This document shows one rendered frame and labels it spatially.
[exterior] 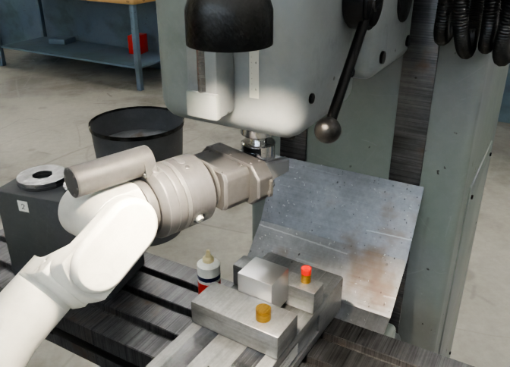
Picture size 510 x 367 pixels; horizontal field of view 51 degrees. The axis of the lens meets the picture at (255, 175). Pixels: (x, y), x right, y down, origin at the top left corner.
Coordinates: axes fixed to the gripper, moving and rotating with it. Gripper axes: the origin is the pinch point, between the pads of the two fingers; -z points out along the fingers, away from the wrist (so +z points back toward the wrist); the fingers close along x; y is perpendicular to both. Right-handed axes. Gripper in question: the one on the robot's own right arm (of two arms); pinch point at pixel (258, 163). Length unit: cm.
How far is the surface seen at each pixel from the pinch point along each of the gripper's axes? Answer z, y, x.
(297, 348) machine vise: -0.6, 27.9, -8.3
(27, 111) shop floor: -120, 122, 426
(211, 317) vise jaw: 8.7, 22.1, 0.4
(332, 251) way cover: -27.9, 29.9, 7.2
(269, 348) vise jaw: 6.1, 23.2, -9.1
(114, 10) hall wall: -273, 59, 528
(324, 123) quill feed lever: 3.6, -10.5, -14.2
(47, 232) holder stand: 17.5, 19.9, 35.8
